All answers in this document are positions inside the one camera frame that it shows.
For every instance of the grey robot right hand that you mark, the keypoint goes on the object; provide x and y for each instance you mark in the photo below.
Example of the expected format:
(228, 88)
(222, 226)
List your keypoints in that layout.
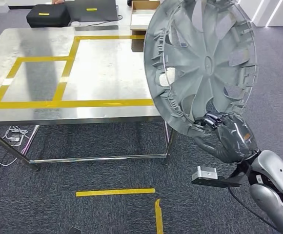
(239, 139)

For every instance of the grey plastic wheel hubcap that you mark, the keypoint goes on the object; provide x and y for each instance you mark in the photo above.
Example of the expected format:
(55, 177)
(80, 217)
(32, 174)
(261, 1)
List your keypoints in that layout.
(205, 61)

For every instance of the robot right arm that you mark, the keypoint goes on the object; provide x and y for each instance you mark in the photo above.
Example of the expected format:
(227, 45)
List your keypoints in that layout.
(275, 171)

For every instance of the steel workbench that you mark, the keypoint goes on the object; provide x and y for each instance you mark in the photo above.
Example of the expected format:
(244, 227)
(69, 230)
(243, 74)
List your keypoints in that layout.
(102, 74)

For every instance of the open cardboard box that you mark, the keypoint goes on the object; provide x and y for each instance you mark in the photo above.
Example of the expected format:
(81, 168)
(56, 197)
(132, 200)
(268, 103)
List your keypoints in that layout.
(144, 16)

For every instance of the dark laptop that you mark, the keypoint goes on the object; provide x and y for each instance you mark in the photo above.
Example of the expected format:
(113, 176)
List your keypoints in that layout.
(92, 14)

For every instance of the white round mouse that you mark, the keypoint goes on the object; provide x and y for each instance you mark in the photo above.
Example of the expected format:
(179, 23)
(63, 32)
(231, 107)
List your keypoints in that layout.
(76, 24)

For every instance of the person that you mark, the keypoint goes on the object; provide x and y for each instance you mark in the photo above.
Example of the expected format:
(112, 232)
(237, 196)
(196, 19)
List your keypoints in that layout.
(58, 1)

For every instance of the black carry case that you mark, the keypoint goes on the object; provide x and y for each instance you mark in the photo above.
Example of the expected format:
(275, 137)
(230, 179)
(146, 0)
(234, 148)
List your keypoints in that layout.
(48, 19)

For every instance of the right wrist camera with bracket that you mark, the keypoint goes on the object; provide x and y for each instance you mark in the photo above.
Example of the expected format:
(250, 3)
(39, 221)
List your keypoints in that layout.
(205, 173)

